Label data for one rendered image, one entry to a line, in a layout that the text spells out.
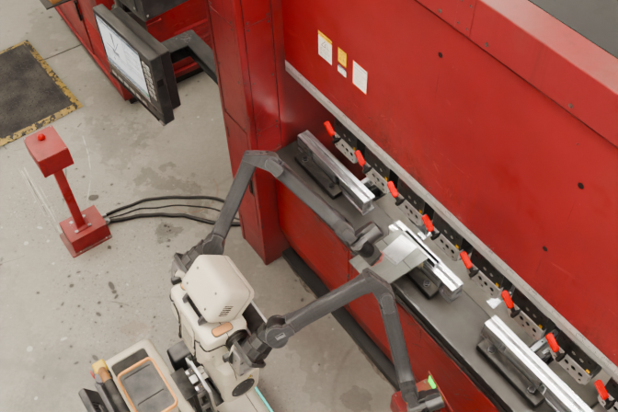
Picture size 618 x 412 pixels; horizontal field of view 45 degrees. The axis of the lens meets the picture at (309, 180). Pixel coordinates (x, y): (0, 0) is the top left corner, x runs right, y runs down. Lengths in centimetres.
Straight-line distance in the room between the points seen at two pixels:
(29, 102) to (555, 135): 400
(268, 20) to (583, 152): 147
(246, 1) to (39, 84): 284
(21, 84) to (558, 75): 424
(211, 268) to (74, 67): 325
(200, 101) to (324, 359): 206
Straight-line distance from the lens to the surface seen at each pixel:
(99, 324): 417
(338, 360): 389
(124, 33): 313
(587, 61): 191
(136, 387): 293
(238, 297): 252
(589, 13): 206
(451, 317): 304
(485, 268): 269
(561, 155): 210
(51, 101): 535
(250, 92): 319
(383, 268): 298
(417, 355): 333
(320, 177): 338
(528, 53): 199
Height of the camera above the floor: 350
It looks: 50 degrees down
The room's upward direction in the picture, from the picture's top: 2 degrees counter-clockwise
